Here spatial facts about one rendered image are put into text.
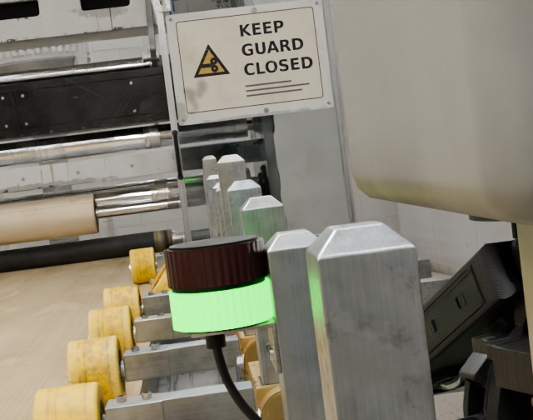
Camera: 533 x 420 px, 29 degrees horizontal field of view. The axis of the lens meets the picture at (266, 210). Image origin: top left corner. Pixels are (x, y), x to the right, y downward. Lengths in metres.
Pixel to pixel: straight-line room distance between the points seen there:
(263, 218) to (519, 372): 0.47
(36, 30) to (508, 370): 3.15
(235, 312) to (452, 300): 0.18
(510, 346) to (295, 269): 0.22
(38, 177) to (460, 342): 2.78
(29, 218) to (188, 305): 2.61
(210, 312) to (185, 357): 0.57
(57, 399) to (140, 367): 0.26
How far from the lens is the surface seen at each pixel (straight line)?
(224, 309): 0.60
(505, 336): 0.44
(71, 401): 0.91
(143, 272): 2.39
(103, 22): 3.48
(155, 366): 1.16
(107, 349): 1.16
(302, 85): 3.16
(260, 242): 0.61
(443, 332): 0.46
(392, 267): 0.36
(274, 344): 0.62
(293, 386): 0.62
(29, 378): 1.45
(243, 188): 1.11
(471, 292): 0.44
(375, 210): 9.75
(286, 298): 0.61
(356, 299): 0.36
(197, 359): 1.17
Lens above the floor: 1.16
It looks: 3 degrees down
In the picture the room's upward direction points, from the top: 7 degrees counter-clockwise
